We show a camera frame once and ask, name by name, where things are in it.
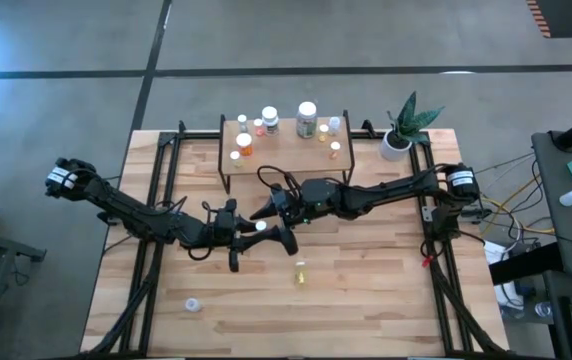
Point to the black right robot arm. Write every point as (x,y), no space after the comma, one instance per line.
(391,192)

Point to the snake plant in white pot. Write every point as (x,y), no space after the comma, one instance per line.
(393,150)

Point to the red clip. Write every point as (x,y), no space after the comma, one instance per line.
(427,260)

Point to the yellow pill bottle white cap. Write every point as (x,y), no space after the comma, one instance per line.
(323,130)

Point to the clear blue-tinted pill bottle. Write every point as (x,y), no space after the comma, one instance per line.
(334,122)

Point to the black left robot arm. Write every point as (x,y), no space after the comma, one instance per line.
(131,215)

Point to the large green-labelled supplement bottle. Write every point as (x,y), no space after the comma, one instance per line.
(307,111)

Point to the white power adapter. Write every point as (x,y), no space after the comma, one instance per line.
(493,251)

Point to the small red-tinted pill bottle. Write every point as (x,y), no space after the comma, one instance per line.
(258,126)

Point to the dark grey side table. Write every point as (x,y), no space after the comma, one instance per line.
(566,225)

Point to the clear bottle with clear cap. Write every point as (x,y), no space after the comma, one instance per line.
(192,304)

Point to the wooden shelf black metal frame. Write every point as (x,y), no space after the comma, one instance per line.
(291,160)

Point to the small clear white-capped vial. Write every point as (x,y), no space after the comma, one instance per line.
(242,120)

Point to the pink pill bottle white cap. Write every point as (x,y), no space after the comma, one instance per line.
(261,226)

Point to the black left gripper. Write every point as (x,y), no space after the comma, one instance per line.
(226,230)

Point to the black aluminium rig frame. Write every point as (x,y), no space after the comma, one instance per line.
(198,135)

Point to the yellow-green bottle yellow pills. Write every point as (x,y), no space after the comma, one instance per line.
(300,275)

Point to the white power strip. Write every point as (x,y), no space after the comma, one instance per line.
(508,297)

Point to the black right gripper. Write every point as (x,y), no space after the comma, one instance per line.
(293,207)

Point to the orange pill bottle white cap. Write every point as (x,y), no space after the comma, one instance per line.
(244,140)

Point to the white aspirin bottle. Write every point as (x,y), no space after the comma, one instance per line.
(269,114)

